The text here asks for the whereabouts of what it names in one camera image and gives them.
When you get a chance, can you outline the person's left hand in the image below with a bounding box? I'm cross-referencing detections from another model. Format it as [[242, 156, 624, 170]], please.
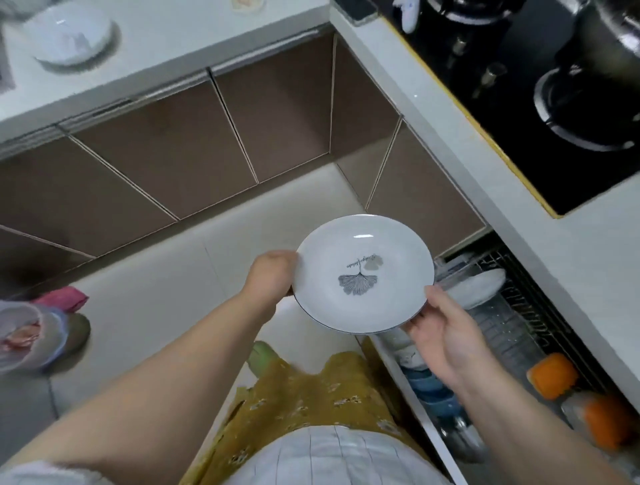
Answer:
[[239, 249, 301, 320]]

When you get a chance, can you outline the person's right hand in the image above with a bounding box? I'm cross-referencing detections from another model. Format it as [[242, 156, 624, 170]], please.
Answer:
[[402, 284, 496, 396]]

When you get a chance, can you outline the white leaf print plate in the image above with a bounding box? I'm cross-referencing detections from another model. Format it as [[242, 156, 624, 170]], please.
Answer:
[[25, 5, 114, 69], [439, 268, 507, 311], [292, 213, 436, 336]]

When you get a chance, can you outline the brown pull-out drawer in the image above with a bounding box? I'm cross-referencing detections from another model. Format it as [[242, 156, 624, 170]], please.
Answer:
[[357, 235, 640, 485]]

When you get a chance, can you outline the person's left forearm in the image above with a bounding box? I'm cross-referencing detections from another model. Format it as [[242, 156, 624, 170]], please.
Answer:
[[0, 292, 276, 485]]

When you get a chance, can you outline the person's right forearm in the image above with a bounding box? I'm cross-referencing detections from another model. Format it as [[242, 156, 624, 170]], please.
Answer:
[[455, 364, 631, 485]]

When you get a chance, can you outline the blue bowl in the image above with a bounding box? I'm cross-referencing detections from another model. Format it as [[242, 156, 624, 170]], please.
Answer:
[[403, 367, 446, 393], [415, 387, 459, 416]]

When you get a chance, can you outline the green slipper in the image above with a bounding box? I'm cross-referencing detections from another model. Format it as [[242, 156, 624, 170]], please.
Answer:
[[249, 341, 281, 376]]

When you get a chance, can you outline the steel bowl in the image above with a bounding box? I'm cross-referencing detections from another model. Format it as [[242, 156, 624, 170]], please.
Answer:
[[439, 417, 489, 463]]

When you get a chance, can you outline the orange capped bottle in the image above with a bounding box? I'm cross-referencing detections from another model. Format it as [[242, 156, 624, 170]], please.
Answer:
[[559, 391, 636, 453], [525, 352, 580, 400]]

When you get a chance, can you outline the yellow floral skirt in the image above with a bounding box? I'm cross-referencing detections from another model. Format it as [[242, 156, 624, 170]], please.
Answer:
[[179, 349, 431, 485]]

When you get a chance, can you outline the row of brown cabinet doors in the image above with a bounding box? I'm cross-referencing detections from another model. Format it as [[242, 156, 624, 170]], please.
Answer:
[[0, 32, 487, 298]]

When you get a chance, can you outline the white striped shirt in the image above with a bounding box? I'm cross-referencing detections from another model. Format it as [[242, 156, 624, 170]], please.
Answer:
[[0, 424, 451, 485]]

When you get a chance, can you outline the black gas stove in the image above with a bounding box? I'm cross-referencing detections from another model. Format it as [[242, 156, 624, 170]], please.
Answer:
[[372, 0, 640, 219]]

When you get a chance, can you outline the pink cloth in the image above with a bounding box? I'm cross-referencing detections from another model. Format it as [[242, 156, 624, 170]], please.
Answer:
[[32, 285, 90, 314]]

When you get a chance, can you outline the small lined trash bin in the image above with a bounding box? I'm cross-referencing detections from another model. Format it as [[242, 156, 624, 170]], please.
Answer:
[[0, 299, 92, 376]]

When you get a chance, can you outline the black smartphone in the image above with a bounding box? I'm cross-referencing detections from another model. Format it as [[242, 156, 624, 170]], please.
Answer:
[[332, 0, 379, 26]]

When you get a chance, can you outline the white plastic lighter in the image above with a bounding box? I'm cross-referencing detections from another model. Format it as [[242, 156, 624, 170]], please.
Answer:
[[392, 0, 419, 34]]

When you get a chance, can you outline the steel cooking pot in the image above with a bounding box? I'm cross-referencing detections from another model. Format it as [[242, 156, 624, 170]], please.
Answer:
[[555, 0, 640, 96]]

